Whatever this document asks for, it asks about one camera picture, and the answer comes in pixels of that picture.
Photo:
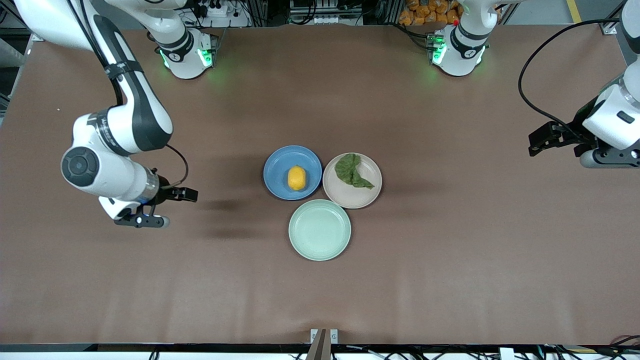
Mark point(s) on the blue plate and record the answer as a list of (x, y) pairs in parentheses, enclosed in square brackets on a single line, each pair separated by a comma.
[(277, 172)]

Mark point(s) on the metal corner bracket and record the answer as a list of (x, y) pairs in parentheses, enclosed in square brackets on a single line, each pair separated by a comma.
[(610, 26)]

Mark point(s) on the white power strip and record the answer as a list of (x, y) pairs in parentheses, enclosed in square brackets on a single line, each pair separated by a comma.
[(220, 14)]

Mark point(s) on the beige pink plate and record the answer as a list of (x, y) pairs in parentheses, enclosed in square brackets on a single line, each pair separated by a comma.
[(352, 197)]

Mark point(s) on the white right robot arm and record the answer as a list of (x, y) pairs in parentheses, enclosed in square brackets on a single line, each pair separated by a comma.
[(125, 125)]

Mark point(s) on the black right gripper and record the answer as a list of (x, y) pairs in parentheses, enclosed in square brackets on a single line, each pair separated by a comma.
[(165, 194)]

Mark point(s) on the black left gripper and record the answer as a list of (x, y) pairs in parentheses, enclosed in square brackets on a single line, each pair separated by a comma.
[(576, 129)]

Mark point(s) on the brown table cover sheet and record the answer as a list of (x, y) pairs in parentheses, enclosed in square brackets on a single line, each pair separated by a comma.
[(320, 100)]

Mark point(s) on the pale green plate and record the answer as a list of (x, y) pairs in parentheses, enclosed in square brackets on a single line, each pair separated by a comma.
[(320, 230)]

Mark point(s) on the yellow lemon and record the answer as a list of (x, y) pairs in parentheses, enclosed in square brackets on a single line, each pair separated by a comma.
[(297, 178)]

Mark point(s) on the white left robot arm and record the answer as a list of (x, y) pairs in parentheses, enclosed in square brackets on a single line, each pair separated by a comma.
[(612, 120)]

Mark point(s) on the bag of orange items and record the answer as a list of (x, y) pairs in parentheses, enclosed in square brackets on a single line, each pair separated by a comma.
[(425, 12)]

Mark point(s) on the green lettuce leaf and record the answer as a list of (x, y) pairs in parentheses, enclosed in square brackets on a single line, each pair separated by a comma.
[(350, 170)]

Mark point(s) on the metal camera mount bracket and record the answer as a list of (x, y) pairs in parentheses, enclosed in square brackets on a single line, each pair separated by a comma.
[(323, 342)]

